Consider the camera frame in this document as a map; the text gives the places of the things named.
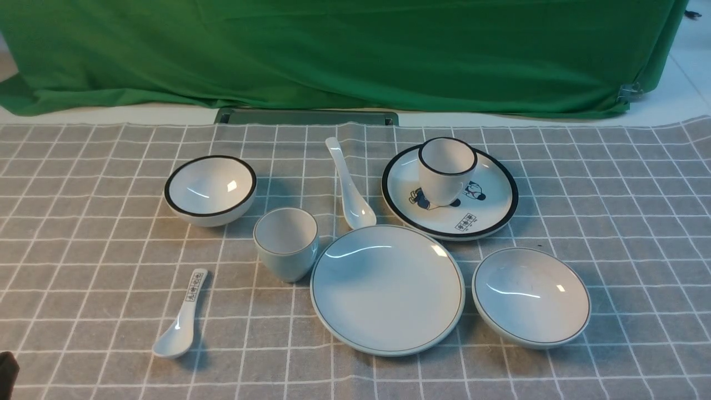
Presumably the green backdrop cloth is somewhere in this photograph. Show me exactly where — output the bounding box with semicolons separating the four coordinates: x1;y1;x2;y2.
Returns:
2;1;687;119

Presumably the white spoon with characters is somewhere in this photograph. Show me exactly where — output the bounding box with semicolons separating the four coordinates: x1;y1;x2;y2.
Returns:
152;268;208;359

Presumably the pale green cup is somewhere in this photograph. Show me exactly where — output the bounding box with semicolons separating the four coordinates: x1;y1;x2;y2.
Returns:
253;207;319;283

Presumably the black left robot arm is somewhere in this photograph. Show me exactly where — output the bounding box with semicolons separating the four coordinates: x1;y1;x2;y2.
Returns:
0;351;20;400

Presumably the metal binder clip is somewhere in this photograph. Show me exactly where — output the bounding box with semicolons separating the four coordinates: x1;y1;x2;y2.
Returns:
615;82;645;104

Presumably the cartoon plate black rim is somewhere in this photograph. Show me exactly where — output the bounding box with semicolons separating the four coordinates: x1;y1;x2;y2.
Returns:
381;145;519;241

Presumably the pale green shallow bowl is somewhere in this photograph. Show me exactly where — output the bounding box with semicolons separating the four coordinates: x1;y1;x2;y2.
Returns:
470;247;592;349

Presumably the plain white ceramic spoon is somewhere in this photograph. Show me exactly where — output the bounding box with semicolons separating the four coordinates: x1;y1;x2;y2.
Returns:
325;137;377;229

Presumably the white bowl black rim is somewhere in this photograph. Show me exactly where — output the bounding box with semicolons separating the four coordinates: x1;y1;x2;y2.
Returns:
163;154;258;227

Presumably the pale green plate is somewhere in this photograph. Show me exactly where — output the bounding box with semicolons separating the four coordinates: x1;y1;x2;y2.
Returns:
310;224;465;357

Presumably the white cup black rim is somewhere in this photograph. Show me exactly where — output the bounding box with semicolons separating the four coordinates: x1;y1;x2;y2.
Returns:
417;137;478;208

